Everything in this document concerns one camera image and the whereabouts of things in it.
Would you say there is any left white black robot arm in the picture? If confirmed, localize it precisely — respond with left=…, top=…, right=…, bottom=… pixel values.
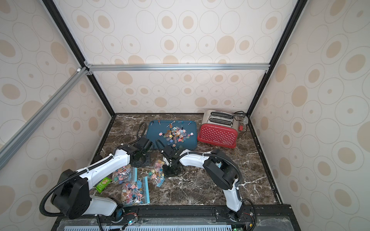
left=39, top=137, right=153, bottom=221

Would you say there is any toaster black power cable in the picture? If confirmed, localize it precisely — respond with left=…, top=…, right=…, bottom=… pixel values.
left=233, top=111, right=250, bottom=134

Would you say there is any left slanted aluminium frame bar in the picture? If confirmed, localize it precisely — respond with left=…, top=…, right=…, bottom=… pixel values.
left=1, top=67, right=88, bottom=168

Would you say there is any candy ziploc bag front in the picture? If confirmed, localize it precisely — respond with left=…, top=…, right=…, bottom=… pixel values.
left=121, top=177, right=150, bottom=207

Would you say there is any horizontal aluminium frame bar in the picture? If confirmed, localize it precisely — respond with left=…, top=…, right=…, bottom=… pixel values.
left=88, top=63, right=270, bottom=71

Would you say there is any teal plastic tray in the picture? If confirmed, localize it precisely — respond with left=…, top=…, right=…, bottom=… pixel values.
left=144, top=120, right=198, bottom=150

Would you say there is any poured candy pile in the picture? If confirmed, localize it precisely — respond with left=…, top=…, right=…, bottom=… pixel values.
left=149, top=121, right=194, bottom=144

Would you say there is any red silver toaster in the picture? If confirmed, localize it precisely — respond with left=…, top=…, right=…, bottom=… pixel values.
left=198, top=110, right=239, bottom=149

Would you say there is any candy ziploc bag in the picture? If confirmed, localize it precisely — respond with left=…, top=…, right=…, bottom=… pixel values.
left=148, top=160, right=165, bottom=188
left=112, top=165, right=137, bottom=184
left=121, top=177, right=150, bottom=207

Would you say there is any green snack packet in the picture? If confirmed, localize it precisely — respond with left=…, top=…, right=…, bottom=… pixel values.
left=95, top=177, right=112, bottom=193

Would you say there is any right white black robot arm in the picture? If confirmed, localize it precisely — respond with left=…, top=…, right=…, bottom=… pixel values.
left=161, top=146, right=243, bottom=213

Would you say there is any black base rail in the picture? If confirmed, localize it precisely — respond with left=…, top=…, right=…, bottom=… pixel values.
left=52, top=204, right=301, bottom=231

